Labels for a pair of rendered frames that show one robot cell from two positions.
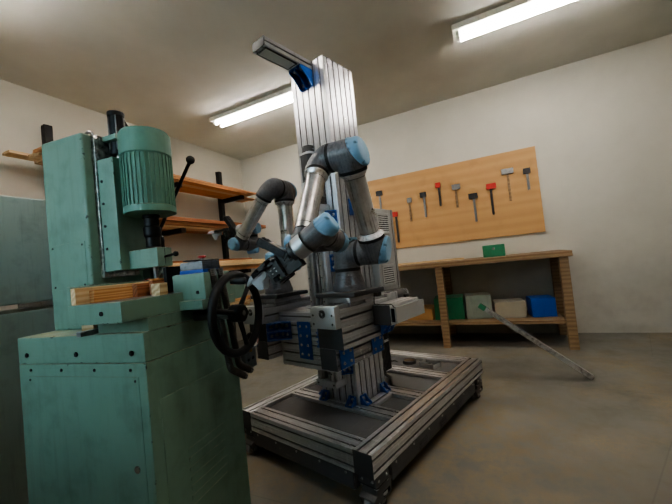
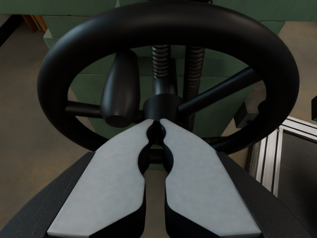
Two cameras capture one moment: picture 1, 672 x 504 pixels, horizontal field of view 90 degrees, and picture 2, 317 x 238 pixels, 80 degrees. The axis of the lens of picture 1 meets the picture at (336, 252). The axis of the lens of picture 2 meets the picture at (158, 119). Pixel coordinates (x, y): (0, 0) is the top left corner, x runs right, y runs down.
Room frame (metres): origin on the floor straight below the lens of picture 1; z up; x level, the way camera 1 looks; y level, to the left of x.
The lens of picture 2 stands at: (1.09, 0.24, 1.02)
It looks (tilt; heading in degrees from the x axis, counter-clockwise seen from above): 58 degrees down; 70
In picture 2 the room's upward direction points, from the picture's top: 2 degrees clockwise
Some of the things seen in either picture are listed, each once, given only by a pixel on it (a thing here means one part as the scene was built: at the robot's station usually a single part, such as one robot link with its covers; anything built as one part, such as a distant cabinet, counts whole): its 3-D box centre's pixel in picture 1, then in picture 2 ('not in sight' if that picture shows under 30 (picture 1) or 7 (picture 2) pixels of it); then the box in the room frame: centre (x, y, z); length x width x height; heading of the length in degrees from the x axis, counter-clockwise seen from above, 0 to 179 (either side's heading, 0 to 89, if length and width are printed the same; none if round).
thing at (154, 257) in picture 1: (151, 260); not in sight; (1.26, 0.70, 1.03); 0.14 x 0.07 x 0.09; 72
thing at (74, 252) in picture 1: (95, 234); not in sight; (1.34, 0.95, 1.16); 0.22 x 0.22 x 0.72; 72
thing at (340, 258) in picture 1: (347, 253); not in sight; (1.51, -0.05, 0.98); 0.13 x 0.12 x 0.14; 64
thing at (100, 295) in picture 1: (171, 286); not in sight; (1.32, 0.66, 0.92); 0.62 x 0.02 x 0.04; 162
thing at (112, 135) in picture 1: (116, 134); not in sight; (1.30, 0.81, 1.53); 0.08 x 0.08 x 0.17; 72
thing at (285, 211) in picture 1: (286, 226); not in sight; (1.96, 0.27, 1.19); 0.15 x 0.12 x 0.55; 154
